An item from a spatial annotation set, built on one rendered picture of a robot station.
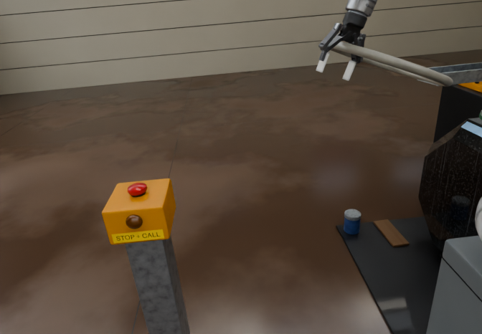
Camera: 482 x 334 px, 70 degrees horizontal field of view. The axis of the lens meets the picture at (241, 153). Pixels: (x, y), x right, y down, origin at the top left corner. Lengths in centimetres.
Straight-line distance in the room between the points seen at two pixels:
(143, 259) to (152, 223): 11
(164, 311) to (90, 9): 718
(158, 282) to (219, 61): 685
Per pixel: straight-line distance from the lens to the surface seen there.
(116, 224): 72
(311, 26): 771
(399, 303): 199
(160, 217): 69
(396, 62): 123
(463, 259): 106
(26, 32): 825
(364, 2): 128
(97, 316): 209
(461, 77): 163
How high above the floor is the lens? 143
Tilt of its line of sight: 24 degrees down
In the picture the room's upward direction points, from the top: 5 degrees counter-clockwise
